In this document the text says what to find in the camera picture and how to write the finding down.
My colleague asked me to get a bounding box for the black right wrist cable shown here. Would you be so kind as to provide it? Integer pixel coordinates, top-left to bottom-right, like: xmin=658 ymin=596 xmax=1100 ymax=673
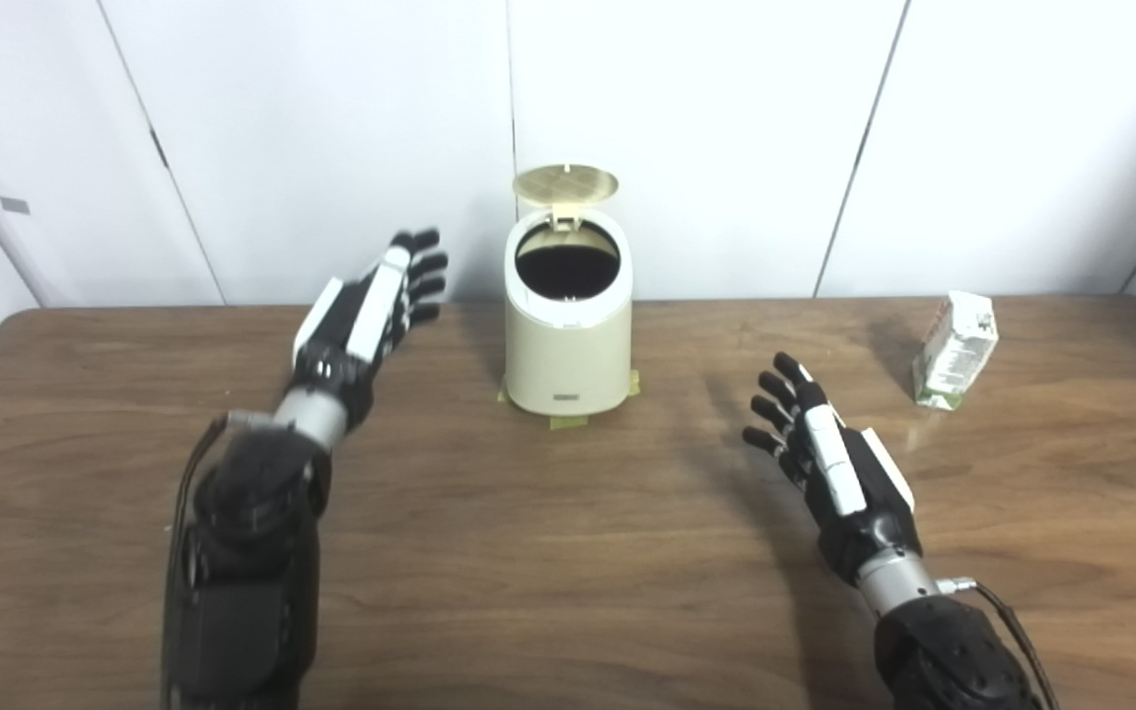
xmin=938 ymin=577 xmax=1062 ymax=710

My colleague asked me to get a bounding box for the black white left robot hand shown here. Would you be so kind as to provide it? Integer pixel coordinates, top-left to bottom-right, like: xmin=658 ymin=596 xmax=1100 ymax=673
xmin=290 ymin=228 xmax=450 ymax=430

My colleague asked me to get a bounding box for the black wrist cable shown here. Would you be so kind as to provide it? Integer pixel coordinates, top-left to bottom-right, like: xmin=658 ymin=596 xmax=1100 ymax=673
xmin=938 ymin=577 xmax=1062 ymax=710
xmin=162 ymin=411 xmax=278 ymax=612

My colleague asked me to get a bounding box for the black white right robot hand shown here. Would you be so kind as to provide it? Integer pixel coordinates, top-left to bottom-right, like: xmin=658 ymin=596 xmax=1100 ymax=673
xmin=743 ymin=352 xmax=924 ymax=585

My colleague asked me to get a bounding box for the cream-colored round bin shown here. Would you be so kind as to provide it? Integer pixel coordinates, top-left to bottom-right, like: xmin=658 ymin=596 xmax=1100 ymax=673
xmin=504 ymin=207 xmax=633 ymax=417

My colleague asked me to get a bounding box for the white green milk carton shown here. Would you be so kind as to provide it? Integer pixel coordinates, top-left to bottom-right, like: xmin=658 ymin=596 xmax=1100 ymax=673
xmin=912 ymin=291 xmax=1000 ymax=411

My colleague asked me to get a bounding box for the cream round bin lid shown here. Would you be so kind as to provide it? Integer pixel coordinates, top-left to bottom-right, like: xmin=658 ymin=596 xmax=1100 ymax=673
xmin=513 ymin=164 xmax=620 ymax=230

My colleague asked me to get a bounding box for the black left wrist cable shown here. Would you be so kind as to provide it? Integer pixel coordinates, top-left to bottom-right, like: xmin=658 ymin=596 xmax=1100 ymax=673
xmin=162 ymin=411 xmax=278 ymax=612

